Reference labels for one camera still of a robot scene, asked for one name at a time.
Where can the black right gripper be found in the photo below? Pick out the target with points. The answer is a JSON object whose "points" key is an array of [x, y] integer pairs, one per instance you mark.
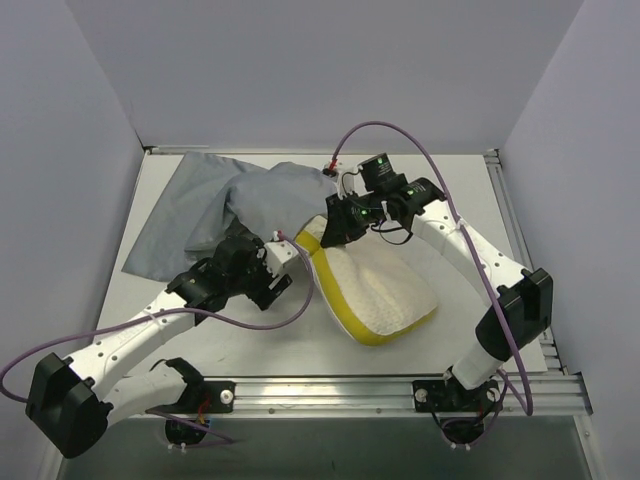
{"points": [[333, 229]]}

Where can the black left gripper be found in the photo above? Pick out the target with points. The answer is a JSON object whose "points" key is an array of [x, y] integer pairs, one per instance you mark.
{"points": [[270, 291]]}

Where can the grey pillowcase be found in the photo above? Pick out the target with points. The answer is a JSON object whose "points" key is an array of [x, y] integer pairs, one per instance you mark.
{"points": [[210, 197]]}

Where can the cream pillow yellow edge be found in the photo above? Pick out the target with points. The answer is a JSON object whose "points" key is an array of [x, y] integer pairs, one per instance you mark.
{"points": [[373, 295]]}

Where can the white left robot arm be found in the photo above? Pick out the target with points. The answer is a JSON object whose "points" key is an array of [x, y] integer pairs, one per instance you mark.
{"points": [[74, 400]]}

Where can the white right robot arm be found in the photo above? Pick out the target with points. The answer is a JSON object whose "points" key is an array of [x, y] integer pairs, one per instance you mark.
{"points": [[519, 301]]}

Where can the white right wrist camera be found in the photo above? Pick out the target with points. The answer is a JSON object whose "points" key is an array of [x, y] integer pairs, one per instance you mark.
{"points": [[346, 182]]}

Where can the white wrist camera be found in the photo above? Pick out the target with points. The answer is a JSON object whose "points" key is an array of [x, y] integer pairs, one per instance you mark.
{"points": [[279, 255], [346, 182]]}

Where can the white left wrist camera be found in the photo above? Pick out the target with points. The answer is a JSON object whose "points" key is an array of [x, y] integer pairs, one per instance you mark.
{"points": [[279, 255]]}

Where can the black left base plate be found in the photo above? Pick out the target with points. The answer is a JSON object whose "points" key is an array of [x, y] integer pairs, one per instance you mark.
{"points": [[203, 397]]}

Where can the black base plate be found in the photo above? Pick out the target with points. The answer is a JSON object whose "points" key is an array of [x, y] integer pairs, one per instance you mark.
{"points": [[450, 396], [203, 397]]}

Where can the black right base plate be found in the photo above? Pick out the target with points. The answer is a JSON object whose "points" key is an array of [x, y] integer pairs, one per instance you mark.
{"points": [[450, 396]]}

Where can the aluminium front rail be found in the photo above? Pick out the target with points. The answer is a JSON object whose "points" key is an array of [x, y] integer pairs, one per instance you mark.
{"points": [[552, 395]]}

